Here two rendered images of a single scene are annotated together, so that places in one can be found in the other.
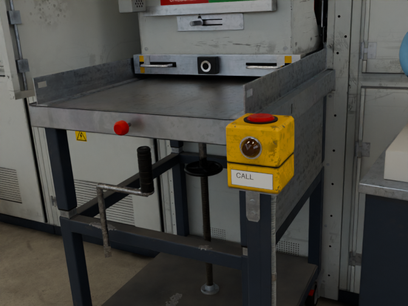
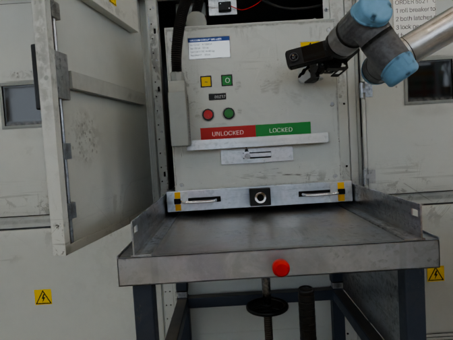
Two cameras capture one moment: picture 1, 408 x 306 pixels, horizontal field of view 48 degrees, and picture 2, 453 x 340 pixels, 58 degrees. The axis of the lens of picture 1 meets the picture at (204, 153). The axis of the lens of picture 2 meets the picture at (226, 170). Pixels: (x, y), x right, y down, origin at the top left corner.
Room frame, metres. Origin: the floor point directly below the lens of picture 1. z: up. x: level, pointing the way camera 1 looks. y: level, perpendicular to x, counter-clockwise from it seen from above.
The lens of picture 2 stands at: (0.35, 0.60, 1.05)
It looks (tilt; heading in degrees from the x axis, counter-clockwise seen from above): 3 degrees down; 332
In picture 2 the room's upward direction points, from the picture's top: 3 degrees counter-clockwise
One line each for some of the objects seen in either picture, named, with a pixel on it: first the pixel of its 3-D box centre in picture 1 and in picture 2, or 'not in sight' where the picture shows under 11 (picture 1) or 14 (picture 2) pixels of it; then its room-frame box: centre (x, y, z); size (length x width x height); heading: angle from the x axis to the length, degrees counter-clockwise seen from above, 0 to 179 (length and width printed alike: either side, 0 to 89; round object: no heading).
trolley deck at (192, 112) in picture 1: (199, 95); (262, 227); (1.29, 0.00, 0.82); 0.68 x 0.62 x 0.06; 152
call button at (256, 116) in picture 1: (260, 121); not in sight; (0.65, -0.09, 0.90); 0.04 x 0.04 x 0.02
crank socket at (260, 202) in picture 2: (207, 65); (259, 196); (1.34, -0.02, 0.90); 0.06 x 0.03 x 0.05; 62
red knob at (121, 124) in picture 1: (123, 127); (280, 266); (0.97, 0.17, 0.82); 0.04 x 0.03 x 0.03; 152
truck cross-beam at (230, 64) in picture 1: (213, 64); (259, 195); (1.38, -0.04, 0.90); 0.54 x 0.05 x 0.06; 62
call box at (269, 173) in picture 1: (260, 152); not in sight; (0.65, -0.08, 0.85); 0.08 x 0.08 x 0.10; 62
